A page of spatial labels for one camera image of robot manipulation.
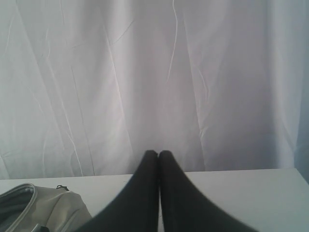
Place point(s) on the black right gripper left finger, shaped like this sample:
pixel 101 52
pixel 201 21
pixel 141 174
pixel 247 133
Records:
pixel 136 207

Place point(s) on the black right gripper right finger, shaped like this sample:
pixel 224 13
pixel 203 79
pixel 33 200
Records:
pixel 185 208

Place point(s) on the cream duffel bag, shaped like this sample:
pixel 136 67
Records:
pixel 29 208

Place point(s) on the white backdrop curtain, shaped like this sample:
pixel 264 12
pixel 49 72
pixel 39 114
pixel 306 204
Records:
pixel 87 86

